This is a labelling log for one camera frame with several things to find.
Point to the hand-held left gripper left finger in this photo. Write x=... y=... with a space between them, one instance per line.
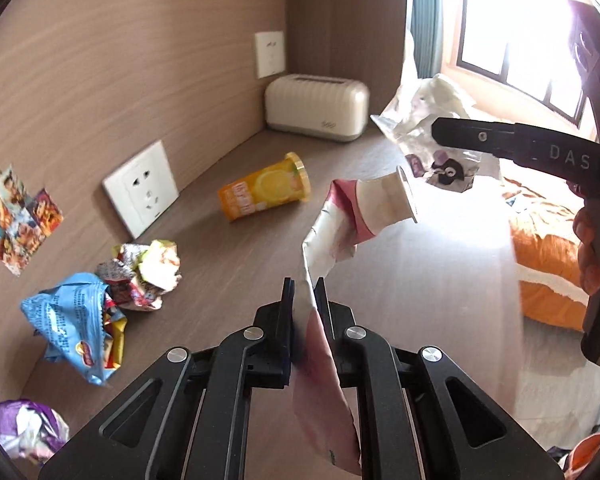
x=272 y=340

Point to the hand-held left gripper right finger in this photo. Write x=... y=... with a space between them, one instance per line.
x=345 y=345

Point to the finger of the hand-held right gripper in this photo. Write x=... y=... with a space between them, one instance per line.
x=475 y=136

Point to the white plastic wrapper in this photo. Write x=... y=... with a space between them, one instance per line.
x=420 y=105

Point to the pink white spout pouch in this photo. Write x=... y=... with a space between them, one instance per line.
x=370 y=205

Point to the person's right hand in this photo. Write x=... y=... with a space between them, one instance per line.
x=590 y=250

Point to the window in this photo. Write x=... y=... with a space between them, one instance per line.
x=520 y=40

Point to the orange blanket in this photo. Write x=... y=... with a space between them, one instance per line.
x=545 y=260

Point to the blue grey curtain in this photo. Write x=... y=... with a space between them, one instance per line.
x=427 y=15

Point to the colourful crumpled wrapper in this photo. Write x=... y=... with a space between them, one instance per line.
x=140 y=275

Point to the yellow lemon cup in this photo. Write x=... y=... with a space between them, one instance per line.
x=265 y=190

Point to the cream ribbed box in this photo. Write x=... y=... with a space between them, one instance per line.
x=315 y=107

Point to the blue snack bag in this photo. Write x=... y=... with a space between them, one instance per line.
x=70 y=320

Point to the purple crumpled wrapper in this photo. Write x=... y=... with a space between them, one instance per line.
x=25 y=430

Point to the cluster of cartoon stickers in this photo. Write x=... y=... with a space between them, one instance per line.
x=15 y=210

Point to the white wall outlet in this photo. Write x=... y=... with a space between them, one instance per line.
x=140 y=190
x=270 y=55

